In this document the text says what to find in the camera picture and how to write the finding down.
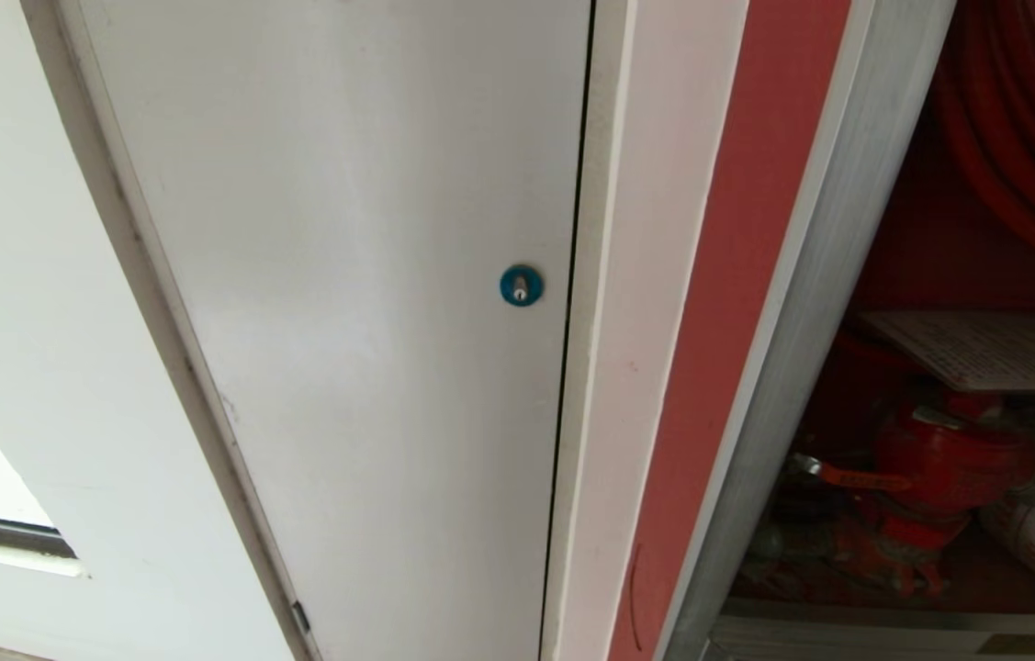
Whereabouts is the blue round door lock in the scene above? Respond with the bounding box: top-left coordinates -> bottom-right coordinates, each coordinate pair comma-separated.
499,264 -> 545,308

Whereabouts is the white metal door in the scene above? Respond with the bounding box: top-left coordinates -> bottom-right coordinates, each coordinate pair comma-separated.
76,0 -> 593,661

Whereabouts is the red fire hydrant cabinet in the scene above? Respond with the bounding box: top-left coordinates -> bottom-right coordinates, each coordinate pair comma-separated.
607,0 -> 1035,661

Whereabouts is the red fire hydrant valve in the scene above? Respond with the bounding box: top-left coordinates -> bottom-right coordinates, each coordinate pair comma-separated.
791,390 -> 1035,598

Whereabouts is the white inspection card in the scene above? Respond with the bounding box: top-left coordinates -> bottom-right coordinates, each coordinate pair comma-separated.
855,309 -> 1035,394

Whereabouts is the glass cabinet door metal frame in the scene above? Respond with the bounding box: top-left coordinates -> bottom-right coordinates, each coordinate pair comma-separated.
659,0 -> 1035,661

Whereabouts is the grey door frame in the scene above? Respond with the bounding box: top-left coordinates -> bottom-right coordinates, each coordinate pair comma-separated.
19,0 -> 323,661

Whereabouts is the red coiled fire hose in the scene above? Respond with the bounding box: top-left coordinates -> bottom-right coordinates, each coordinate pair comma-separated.
932,0 -> 1035,276

